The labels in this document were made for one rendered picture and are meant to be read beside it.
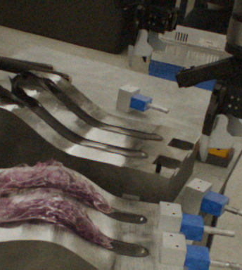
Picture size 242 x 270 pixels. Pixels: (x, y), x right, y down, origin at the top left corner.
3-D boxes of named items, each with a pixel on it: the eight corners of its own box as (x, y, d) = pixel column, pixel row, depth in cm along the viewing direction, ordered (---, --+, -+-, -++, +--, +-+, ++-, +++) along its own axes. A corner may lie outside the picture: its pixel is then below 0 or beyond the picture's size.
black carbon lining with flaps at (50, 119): (163, 145, 157) (172, 101, 153) (141, 171, 143) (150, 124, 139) (6, 101, 164) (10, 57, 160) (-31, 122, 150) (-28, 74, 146)
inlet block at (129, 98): (169, 119, 194) (174, 98, 191) (162, 124, 189) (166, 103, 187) (124, 104, 198) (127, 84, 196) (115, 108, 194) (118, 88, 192)
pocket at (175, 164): (178, 178, 147) (182, 160, 146) (171, 188, 143) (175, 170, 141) (155, 171, 148) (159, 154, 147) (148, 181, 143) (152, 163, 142)
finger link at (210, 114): (207, 136, 135) (223, 87, 134) (198, 133, 136) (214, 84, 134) (214, 136, 140) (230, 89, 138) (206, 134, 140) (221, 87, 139)
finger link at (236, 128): (241, 158, 145) (247, 118, 139) (212, 148, 147) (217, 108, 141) (247, 149, 147) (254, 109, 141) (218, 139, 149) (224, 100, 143)
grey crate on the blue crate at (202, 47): (255, 66, 492) (262, 42, 486) (249, 83, 455) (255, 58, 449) (161, 45, 500) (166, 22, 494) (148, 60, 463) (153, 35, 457)
